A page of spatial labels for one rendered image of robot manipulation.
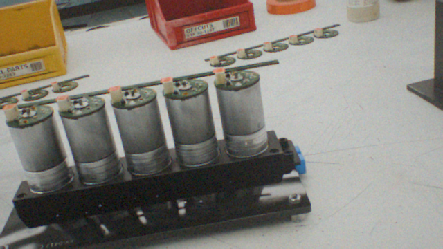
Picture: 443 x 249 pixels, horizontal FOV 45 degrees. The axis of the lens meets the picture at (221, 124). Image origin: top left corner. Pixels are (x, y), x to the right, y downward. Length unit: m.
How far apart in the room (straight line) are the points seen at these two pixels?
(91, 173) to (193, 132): 0.06
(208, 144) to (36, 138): 0.09
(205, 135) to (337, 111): 0.13
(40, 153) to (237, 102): 0.11
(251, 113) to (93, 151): 0.09
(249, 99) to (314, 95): 0.14
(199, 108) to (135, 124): 0.03
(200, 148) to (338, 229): 0.08
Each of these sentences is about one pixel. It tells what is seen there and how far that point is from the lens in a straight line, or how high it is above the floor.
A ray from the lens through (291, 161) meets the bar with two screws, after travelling 0.30.
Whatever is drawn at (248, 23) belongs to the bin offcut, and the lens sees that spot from 0.60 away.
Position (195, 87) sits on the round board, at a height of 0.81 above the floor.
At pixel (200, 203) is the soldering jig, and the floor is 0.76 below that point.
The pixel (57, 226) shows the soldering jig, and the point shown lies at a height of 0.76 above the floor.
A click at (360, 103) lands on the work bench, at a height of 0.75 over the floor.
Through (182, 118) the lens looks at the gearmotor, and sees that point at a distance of 0.28.
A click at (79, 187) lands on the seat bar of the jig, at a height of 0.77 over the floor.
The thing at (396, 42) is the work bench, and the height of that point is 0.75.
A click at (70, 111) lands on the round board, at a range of 0.29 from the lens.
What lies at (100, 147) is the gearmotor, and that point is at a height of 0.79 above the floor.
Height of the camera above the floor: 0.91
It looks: 25 degrees down
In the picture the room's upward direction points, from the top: 10 degrees counter-clockwise
